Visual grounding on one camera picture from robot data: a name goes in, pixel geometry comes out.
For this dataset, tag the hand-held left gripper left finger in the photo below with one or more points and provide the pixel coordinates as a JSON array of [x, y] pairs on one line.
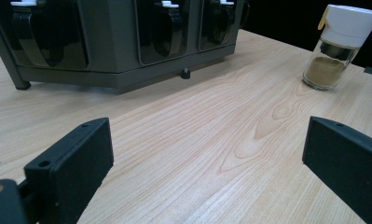
[[70, 168]]

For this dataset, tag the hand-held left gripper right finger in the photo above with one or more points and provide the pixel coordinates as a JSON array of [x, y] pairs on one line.
[[348, 165]]

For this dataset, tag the white-lidded glass spice jar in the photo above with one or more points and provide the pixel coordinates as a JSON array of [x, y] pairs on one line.
[[348, 25]]

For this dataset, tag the small dark flat piece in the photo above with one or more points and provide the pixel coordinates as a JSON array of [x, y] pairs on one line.
[[369, 71]]

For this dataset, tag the dark seasoning box drawer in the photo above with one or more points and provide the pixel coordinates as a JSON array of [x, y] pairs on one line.
[[146, 31], [207, 28], [71, 37]]

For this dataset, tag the black drawer cabinet machine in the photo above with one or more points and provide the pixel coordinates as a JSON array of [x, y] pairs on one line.
[[112, 37]]

